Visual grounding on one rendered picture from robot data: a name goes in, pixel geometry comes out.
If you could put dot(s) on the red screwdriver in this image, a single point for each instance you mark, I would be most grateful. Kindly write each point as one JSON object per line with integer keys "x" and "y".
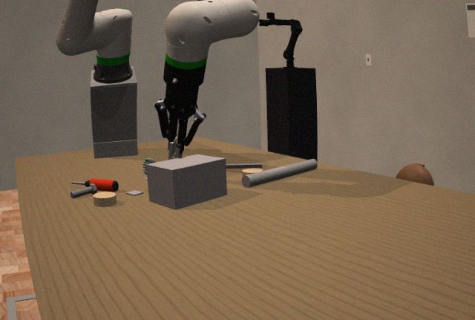
{"x": 101, "y": 185}

